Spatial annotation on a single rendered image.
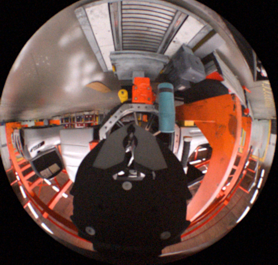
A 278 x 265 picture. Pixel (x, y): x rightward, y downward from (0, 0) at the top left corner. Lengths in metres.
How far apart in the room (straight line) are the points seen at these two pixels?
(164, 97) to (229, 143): 0.45
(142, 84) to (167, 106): 0.22
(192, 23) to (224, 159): 0.83
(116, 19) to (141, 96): 0.56
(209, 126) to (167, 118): 0.35
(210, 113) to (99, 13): 0.91
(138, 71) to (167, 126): 0.56
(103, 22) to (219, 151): 1.03
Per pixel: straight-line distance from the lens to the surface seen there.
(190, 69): 0.51
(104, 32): 0.69
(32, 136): 2.57
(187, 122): 0.85
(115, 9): 0.62
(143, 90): 0.51
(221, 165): 0.59
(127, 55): 0.72
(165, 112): 0.40
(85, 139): 0.77
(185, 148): 0.38
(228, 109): 0.54
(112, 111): 0.58
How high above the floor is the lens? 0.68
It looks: 5 degrees up
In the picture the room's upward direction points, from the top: 180 degrees clockwise
